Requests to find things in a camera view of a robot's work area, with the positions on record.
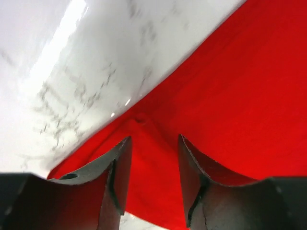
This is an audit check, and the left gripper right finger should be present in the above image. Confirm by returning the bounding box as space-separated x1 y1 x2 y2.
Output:
178 135 307 230

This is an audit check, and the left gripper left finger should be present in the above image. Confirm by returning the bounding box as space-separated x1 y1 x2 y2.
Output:
0 137 132 230

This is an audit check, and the bright red t shirt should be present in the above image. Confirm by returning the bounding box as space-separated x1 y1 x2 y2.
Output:
48 0 307 230

